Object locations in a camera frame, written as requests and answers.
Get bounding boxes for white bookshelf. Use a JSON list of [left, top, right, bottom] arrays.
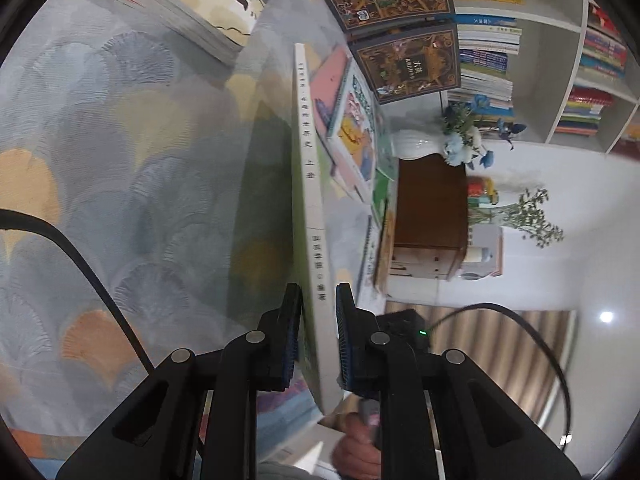
[[440, 0, 640, 161]]

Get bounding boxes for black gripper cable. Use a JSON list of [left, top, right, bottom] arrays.
[[425, 302, 573, 448], [0, 207, 156, 376]]

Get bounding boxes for comic cover book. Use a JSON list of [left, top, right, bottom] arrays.
[[326, 60, 382, 186]]

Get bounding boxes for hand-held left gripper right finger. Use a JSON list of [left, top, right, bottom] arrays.
[[334, 282, 583, 480]]

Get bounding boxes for brown wooden cabinet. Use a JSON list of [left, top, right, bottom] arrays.
[[375, 157, 471, 295]]

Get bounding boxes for red jar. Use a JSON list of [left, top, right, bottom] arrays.
[[467, 176, 496, 198]]

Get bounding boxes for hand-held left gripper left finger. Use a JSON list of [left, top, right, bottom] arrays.
[[55, 282, 304, 480]]

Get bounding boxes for teal book with girl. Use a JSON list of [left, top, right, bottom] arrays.
[[374, 125, 401, 181]]

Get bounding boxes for white ribbed vase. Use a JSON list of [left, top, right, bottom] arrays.
[[391, 129, 447, 162]]

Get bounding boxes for white book cloud-seated figure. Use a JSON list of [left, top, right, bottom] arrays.
[[357, 210, 393, 296]]

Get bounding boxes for person's right hand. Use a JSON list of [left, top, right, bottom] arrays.
[[331, 400, 382, 480]]

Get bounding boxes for artificial blue white flowers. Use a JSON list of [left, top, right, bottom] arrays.
[[442, 94, 528, 168]]

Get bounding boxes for light green book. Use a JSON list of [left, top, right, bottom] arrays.
[[291, 42, 346, 416]]

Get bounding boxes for pink cover book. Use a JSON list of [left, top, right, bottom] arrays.
[[309, 45, 373, 203]]

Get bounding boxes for stack of sorted books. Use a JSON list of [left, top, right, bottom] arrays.
[[70, 0, 296, 63]]

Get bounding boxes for striped beige curtain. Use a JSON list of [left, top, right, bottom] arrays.
[[385, 301, 576, 436]]

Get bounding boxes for bright green book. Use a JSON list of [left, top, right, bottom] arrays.
[[370, 167, 398, 226]]

